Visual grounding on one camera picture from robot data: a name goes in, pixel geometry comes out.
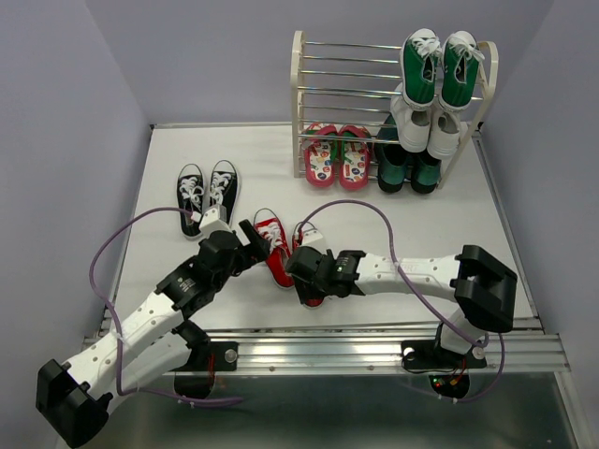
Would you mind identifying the red sneaker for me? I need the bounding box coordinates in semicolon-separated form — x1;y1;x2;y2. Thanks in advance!
292;222;324;309
253;208;294;288

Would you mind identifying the pink patterned sandal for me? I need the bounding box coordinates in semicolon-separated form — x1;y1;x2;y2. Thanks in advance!
302;123;338;188
340;124;371;191

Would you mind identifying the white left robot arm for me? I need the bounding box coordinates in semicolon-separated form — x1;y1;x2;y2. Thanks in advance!
36;218;270;448

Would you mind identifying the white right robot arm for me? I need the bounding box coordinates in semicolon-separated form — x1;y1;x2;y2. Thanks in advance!
285;245;518;369

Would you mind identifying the left dark green shoe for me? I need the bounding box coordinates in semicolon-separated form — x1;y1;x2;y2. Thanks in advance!
374;114;408;194

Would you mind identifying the dark green shoe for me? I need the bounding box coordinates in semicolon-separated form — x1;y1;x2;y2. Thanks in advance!
411;151;442;195
374;114;408;194

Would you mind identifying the right dark green shoe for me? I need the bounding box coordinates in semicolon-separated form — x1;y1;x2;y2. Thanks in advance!
411;151;442;195

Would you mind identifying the left white shoe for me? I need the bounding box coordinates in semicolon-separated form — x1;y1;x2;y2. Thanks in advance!
389;82;431;153

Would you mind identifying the white shoe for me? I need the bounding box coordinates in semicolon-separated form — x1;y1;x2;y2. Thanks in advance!
389;82;431;153
427;108;461;160

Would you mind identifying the right white shoe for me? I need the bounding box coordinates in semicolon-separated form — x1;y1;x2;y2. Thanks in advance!
427;108;461;160

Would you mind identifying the cream metal shoe shelf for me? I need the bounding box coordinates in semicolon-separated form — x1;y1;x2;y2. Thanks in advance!
289;30;500;189

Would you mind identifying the right black sneaker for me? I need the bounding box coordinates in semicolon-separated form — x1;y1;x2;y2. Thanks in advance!
209;160;241;225

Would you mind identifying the black sneaker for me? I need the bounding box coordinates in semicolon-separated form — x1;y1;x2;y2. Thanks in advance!
209;160;241;225
176;164;205;239

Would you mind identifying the left black sneaker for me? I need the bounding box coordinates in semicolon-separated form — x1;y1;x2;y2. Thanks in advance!
176;164;205;239

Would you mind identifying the left green sneaker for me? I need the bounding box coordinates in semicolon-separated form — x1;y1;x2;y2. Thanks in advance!
400;28;442;110

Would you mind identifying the green sneaker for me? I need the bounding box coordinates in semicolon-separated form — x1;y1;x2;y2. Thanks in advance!
439;30;485;113
400;28;442;110

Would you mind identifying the right green sneaker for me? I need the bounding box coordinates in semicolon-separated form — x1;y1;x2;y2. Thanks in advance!
439;30;485;113

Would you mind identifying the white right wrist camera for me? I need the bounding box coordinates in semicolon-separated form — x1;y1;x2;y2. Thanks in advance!
300;228;328;253

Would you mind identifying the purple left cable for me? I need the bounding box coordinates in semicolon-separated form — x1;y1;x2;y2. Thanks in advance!
88;208;244;408

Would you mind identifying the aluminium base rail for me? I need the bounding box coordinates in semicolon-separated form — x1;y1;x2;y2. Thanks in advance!
206;320;570;376

